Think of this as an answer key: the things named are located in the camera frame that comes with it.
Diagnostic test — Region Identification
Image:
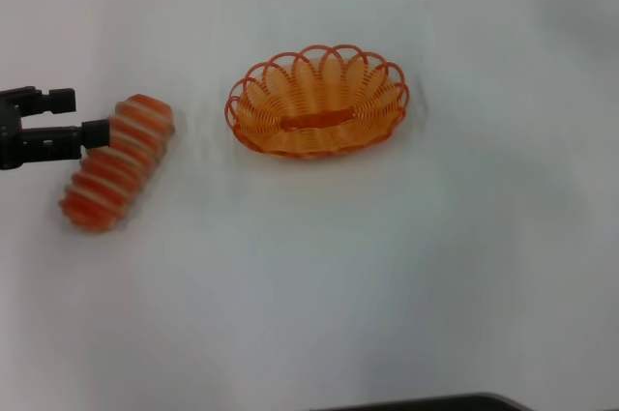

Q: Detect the orange striped bread loaf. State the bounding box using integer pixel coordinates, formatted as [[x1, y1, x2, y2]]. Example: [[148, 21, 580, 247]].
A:
[[58, 93, 176, 234]]

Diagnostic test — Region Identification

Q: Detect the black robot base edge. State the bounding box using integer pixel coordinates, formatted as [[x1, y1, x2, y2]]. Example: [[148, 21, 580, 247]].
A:
[[309, 392, 531, 411]]

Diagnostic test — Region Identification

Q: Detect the orange woven plastic basket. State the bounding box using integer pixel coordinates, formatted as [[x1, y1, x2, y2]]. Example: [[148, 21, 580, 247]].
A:
[[223, 44, 412, 161]]

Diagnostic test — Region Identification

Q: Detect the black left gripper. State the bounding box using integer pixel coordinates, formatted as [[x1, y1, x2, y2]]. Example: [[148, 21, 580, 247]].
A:
[[0, 86, 112, 171]]

